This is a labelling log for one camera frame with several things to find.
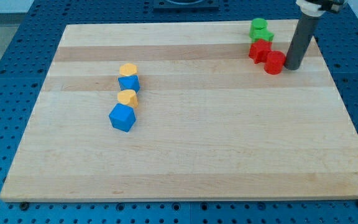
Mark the wooden board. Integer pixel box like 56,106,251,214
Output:
0,21,358,202

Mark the yellow heart block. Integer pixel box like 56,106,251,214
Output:
117,89,139,108

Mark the blue cube block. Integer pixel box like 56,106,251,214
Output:
109,103,136,132

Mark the blue triangle block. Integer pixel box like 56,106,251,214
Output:
117,75,140,93

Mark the yellow hexagon block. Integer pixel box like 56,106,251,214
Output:
119,63,138,77

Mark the red star block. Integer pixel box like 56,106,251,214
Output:
249,39,272,64

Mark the red cylinder block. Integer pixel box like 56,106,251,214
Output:
264,51,286,75

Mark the green star block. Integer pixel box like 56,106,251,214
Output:
249,29,274,42

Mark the green cylinder block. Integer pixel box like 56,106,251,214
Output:
249,17,268,35

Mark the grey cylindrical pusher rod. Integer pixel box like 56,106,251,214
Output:
284,13,319,70

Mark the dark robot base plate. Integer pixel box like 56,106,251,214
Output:
152,0,219,10

